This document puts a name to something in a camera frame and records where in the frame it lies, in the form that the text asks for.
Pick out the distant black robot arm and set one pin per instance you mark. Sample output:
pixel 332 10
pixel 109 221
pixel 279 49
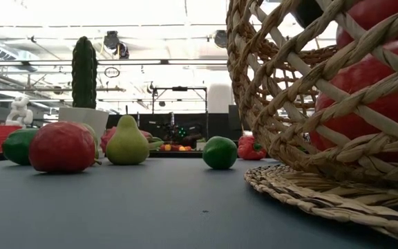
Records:
pixel 180 133

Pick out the pink dragon fruit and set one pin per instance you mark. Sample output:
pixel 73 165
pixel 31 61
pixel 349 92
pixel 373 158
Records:
pixel 108 138

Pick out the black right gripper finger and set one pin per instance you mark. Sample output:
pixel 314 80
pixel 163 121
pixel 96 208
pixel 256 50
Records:
pixel 306 12

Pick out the white column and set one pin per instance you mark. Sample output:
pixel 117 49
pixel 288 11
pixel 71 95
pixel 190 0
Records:
pixel 219 98

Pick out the black cabinet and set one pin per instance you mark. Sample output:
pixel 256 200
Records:
pixel 234 119

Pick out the red round fruit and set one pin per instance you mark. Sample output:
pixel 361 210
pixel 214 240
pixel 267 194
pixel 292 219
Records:
pixel 378 10

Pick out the small green lime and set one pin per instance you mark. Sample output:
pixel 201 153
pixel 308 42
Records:
pixel 219 153

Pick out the long ceiling light bar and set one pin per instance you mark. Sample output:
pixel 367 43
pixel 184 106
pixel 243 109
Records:
pixel 185 62

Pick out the black metal frame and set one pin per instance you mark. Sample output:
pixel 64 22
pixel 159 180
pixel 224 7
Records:
pixel 180 89

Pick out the distant toy fruit pile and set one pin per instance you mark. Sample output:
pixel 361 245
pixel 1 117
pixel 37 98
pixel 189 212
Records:
pixel 176 148

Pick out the red box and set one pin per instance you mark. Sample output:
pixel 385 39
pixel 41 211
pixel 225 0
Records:
pixel 0 133

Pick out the green cactus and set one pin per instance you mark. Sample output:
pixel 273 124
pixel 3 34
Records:
pixel 84 72

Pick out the grey ceiling pipe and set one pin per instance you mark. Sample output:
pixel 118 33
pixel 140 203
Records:
pixel 29 89

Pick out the red bell pepper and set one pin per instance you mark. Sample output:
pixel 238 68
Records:
pixel 249 150

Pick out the round woven straw placemat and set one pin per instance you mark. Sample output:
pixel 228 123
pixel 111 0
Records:
pixel 323 204

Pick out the white sculpture figure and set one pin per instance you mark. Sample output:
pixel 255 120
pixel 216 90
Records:
pixel 19 114

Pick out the glossy red apple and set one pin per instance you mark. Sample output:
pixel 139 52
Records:
pixel 365 76

